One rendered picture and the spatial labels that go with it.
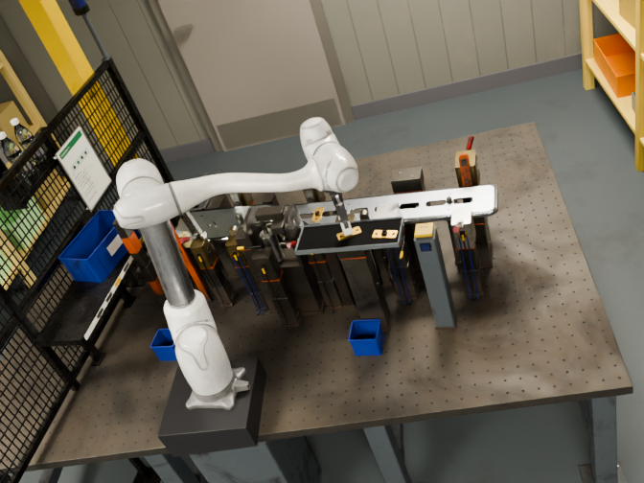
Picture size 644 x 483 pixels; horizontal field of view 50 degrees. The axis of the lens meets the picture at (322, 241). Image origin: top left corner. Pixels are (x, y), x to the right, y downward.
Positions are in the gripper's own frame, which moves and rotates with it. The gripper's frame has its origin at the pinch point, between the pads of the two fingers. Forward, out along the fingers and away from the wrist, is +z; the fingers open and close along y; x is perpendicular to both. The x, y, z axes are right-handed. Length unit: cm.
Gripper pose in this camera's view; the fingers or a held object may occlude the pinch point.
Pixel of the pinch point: (345, 224)
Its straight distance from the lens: 235.2
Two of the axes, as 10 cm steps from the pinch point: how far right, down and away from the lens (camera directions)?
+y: -2.2, -5.7, 7.9
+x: -9.4, 3.5, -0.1
